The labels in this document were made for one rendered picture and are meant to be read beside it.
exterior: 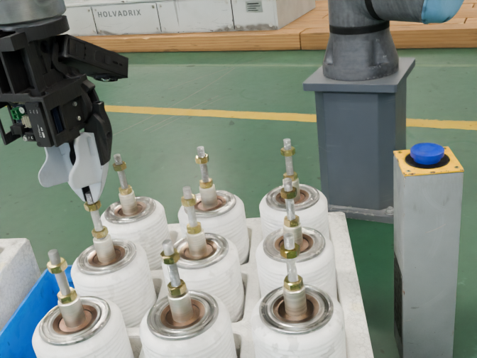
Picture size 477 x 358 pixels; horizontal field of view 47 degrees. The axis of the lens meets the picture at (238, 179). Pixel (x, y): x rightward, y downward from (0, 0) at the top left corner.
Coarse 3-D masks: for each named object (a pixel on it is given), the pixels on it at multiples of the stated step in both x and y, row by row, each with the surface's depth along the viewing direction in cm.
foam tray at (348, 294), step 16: (176, 224) 88; (256, 224) 85; (336, 224) 82; (176, 240) 84; (256, 240) 81; (336, 240) 78; (336, 256) 75; (352, 256) 74; (160, 272) 77; (256, 272) 74; (336, 272) 72; (352, 272) 71; (160, 288) 74; (256, 288) 71; (336, 288) 73; (352, 288) 68; (352, 304) 66; (352, 320) 63; (128, 336) 66; (240, 336) 64; (352, 336) 61; (368, 336) 61; (240, 352) 65; (352, 352) 59; (368, 352) 58
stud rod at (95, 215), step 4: (88, 192) 65; (88, 196) 64; (88, 200) 65; (92, 212) 66; (96, 212) 66; (92, 216) 66; (96, 216) 66; (96, 220) 66; (100, 220) 66; (96, 224) 66; (100, 224) 66; (96, 228) 66; (100, 228) 66
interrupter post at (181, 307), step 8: (168, 296) 55; (176, 296) 55; (184, 296) 55; (176, 304) 55; (184, 304) 55; (176, 312) 55; (184, 312) 55; (192, 312) 57; (176, 320) 56; (184, 320) 56
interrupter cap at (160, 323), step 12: (168, 300) 59; (192, 300) 58; (204, 300) 58; (156, 312) 57; (168, 312) 58; (204, 312) 57; (216, 312) 56; (156, 324) 56; (168, 324) 56; (180, 324) 56; (192, 324) 55; (204, 324) 55; (156, 336) 54; (168, 336) 54; (180, 336) 53; (192, 336) 54
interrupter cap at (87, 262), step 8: (112, 240) 72; (120, 240) 71; (128, 240) 71; (88, 248) 71; (120, 248) 70; (128, 248) 70; (80, 256) 69; (88, 256) 69; (96, 256) 69; (120, 256) 68; (128, 256) 68; (80, 264) 68; (88, 264) 67; (96, 264) 67; (104, 264) 67; (112, 264) 67; (120, 264) 66; (88, 272) 66; (96, 272) 65; (104, 272) 65; (112, 272) 66
